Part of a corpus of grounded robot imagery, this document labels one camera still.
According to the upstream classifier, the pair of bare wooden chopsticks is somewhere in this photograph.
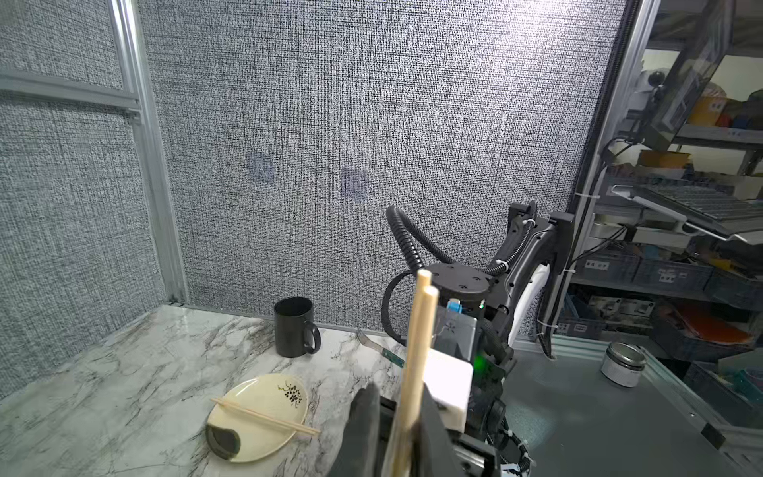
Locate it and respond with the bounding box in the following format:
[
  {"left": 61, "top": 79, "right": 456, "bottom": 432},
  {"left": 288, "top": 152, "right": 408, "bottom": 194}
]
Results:
[{"left": 211, "top": 397, "right": 321, "bottom": 436}]

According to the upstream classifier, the small metal tin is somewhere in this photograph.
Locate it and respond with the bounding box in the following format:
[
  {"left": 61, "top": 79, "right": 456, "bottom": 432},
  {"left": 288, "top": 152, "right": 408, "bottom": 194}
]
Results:
[{"left": 600, "top": 342, "right": 647, "bottom": 389}]

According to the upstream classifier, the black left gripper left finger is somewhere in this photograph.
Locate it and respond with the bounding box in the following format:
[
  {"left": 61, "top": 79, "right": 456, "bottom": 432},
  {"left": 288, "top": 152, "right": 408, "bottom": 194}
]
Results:
[{"left": 328, "top": 383, "right": 381, "bottom": 477}]

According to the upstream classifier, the black mug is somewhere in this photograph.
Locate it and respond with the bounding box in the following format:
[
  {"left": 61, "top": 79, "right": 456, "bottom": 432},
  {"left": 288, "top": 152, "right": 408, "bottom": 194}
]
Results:
[{"left": 273, "top": 296, "right": 322, "bottom": 358}]

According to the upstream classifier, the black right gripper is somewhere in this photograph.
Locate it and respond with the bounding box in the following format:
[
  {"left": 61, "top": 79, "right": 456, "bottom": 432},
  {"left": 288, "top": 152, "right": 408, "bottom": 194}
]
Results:
[{"left": 445, "top": 357, "right": 534, "bottom": 476}]

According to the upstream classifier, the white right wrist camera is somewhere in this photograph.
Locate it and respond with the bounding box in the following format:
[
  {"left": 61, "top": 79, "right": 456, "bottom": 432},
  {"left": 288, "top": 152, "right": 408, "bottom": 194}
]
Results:
[{"left": 419, "top": 297, "right": 479, "bottom": 433}]

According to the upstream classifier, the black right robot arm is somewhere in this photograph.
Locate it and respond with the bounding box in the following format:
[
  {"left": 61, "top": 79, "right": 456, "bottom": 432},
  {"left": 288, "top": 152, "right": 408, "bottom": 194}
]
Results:
[{"left": 381, "top": 202, "right": 573, "bottom": 476}]

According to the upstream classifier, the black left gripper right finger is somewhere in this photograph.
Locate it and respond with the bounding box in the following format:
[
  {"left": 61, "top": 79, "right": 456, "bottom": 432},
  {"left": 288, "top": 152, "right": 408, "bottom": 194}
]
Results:
[{"left": 416, "top": 387, "right": 466, "bottom": 477}]

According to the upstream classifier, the storage shelf with clutter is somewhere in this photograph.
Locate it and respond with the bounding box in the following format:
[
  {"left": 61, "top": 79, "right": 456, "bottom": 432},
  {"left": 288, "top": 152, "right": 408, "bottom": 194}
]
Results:
[{"left": 556, "top": 1, "right": 762, "bottom": 429}]

